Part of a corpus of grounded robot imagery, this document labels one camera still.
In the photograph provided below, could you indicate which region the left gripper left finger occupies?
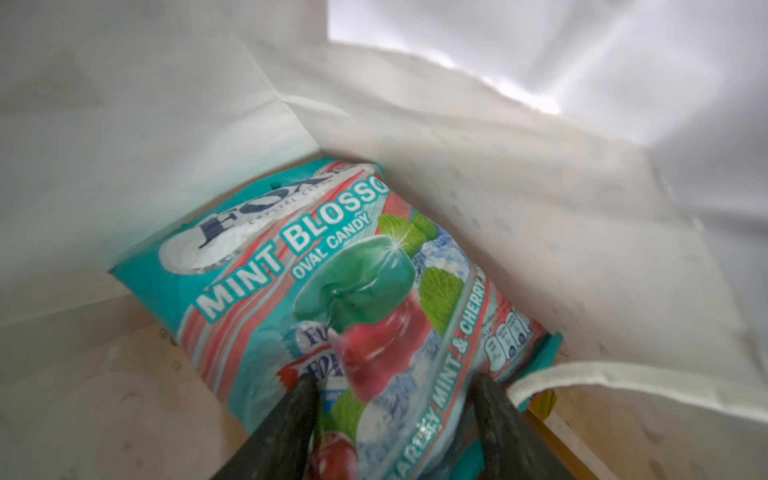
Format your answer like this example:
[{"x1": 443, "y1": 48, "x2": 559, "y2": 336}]
[{"x1": 212, "y1": 374, "x2": 319, "y2": 480}]

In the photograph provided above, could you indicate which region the white paper bag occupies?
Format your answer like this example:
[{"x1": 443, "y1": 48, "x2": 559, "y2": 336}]
[{"x1": 1, "y1": 1, "x2": 767, "y2": 479}]

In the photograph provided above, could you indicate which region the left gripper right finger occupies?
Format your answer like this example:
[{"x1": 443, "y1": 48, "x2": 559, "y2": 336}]
[{"x1": 470, "y1": 374, "x2": 574, "y2": 480}]

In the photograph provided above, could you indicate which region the orange paper snack packet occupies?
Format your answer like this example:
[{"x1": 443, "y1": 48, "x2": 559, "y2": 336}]
[{"x1": 525, "y1": 391, "x2": 598, "y2": 480}]

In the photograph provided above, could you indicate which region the teal mint candy packet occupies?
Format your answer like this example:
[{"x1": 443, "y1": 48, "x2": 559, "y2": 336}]
[{"x1": 111, "y1": 158, "x2": 562, "y2": 479}]

